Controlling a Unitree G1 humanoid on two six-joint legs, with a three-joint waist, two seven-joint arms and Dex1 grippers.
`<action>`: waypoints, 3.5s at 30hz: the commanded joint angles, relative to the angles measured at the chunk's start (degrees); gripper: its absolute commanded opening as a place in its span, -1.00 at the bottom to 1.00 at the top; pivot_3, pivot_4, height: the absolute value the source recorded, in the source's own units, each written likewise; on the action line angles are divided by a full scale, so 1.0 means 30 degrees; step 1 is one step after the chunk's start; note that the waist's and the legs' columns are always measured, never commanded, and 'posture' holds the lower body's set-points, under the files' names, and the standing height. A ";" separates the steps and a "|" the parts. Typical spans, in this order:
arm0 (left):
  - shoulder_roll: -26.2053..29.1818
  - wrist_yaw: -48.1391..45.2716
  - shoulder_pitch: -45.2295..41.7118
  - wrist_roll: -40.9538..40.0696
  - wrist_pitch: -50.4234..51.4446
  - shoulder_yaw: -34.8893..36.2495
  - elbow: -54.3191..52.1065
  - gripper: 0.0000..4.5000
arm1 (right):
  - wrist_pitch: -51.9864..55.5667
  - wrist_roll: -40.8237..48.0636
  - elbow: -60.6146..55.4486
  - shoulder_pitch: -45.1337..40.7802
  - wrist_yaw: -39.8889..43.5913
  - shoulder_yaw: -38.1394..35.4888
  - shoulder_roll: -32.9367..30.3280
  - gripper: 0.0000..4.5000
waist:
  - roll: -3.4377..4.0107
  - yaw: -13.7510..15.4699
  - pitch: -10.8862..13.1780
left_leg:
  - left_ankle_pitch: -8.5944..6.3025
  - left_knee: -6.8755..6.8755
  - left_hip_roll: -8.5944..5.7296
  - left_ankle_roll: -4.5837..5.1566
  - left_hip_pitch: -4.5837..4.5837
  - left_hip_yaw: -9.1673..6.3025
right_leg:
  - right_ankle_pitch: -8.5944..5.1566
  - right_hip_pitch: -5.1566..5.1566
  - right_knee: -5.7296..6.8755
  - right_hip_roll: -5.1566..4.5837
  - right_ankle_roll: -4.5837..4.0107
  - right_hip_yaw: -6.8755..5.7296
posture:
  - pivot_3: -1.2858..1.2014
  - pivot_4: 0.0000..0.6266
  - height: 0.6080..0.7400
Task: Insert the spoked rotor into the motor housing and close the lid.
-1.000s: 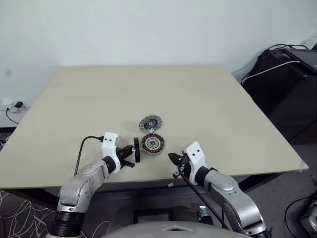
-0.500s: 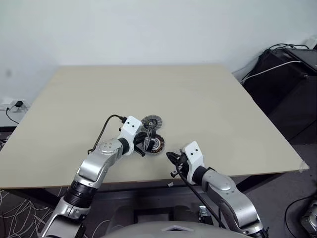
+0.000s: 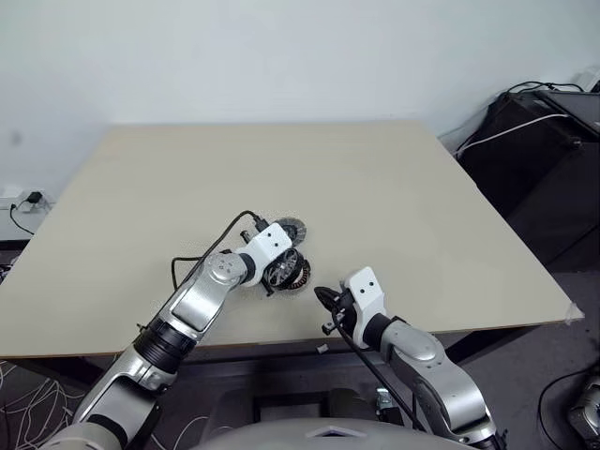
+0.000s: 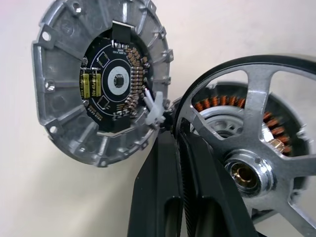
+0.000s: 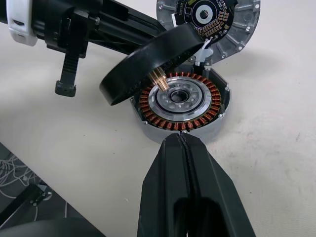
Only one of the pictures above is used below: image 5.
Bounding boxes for silver motor housing copper windings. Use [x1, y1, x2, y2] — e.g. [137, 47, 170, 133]
[132, 65, 233, 144]

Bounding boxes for white lid wires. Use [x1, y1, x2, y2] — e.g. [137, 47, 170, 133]
[195, 40, 214, 67]

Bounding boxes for black table frame bar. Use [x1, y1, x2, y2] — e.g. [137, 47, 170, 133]
[0, 184, 53, 226]

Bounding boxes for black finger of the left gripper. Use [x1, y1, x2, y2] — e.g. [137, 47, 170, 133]
[98, 0, 170, 42]
[86, 24, 148, 55]

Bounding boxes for black spoked rotor ring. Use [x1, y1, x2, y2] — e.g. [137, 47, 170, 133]
[99, 24, 203, 107]

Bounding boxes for thin white floor cables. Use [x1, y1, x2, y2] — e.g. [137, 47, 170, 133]
[0, 158, 39, 199]

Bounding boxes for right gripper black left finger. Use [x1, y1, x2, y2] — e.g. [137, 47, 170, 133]
[138, 133, 198, 237]

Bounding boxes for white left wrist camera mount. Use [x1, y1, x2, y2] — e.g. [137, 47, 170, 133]
[4, 0, 38, 47]

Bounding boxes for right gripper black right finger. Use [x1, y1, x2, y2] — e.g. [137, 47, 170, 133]
[182, 132, 258, 237]

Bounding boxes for silver lid with circuit board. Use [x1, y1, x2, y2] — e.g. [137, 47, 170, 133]
[156, 0, 262, 67]

